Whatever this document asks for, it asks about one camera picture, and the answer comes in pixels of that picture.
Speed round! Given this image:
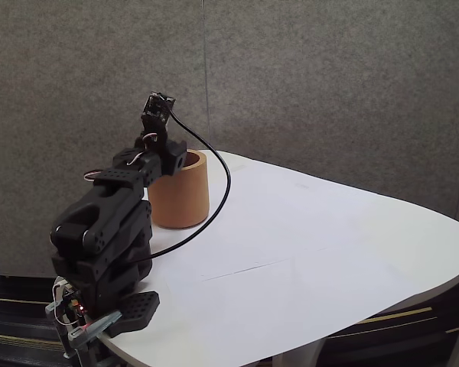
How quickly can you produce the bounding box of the brown cork pen holder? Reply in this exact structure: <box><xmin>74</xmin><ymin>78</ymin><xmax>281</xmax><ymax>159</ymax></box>
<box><xmin>147</xmin><ymin>149</ymin><xmax>211</xmax><ymax>231</ymax></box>

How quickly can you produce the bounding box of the grey metal table clamp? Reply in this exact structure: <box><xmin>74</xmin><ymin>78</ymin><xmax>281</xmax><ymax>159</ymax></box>
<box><xmin>44</xmin><ymin>300</ymin><xmax>122</xmax><ymax>367</ymax></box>

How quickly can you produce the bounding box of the bare camera circuit board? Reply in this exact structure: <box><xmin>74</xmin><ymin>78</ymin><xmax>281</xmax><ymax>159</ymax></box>
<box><xmin>142</xmin><ymin>91</ymin><xmax>177</xmax><ymax>125</ymax></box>

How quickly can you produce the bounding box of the black camera cable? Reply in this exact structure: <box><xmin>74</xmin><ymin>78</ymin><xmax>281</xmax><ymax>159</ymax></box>
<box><xmin>147</xmin><ymin>108</ymin><xmax>233</xmax><ymax>261</ymax></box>

